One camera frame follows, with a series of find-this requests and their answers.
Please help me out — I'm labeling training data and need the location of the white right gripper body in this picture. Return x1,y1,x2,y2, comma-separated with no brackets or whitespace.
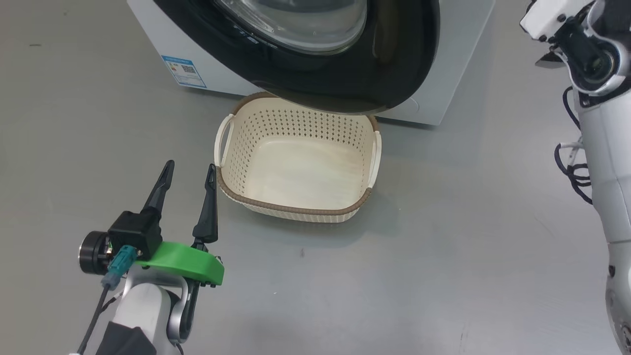
520,0,595,41

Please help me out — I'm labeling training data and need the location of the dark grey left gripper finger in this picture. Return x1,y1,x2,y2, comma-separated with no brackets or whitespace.
142,160,175,214
192,164,219,251

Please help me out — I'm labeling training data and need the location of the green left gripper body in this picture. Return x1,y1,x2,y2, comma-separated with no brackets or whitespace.
136,242,225,286

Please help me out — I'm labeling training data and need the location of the white front-load washing machine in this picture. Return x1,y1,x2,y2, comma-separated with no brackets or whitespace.
127,0,495,126

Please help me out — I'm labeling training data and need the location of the cream perforated laundry basket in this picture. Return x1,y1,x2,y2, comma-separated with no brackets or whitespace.
213,91,383,223

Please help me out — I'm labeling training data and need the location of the blue energy label sticker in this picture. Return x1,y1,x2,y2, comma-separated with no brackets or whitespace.
162,55,208,90

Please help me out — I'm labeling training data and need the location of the left camera cable teal plug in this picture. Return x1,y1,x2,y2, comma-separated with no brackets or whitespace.
76,245,138,355

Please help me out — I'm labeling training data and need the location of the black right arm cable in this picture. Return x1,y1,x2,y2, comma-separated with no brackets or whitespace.
554,86,593,205

